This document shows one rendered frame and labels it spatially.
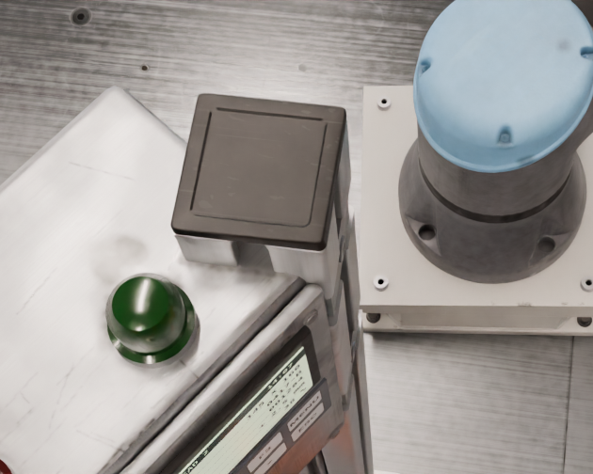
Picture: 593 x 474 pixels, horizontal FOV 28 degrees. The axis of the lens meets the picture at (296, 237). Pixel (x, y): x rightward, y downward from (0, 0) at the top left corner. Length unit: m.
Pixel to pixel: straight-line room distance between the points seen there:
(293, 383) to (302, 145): 0.09
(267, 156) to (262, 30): 0.82
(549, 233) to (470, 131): 0.20
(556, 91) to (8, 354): 0.49
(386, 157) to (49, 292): 0.66
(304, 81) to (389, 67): 0.08
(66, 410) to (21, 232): 0.06
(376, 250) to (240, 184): 0.63
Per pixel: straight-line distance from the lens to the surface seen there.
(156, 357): 0.34
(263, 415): 0.39
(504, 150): 0.78
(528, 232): 0.91
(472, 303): 0.95
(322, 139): 0.34
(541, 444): 1.00
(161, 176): 0.37
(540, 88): 0.77
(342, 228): 0.39
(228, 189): 0.34
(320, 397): 0.44
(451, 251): 0.93
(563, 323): 1.02
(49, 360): 0.36
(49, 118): 1.15
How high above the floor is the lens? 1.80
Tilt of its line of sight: 68 degrees down
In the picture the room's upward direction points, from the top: 11 degrees counter-clockwise
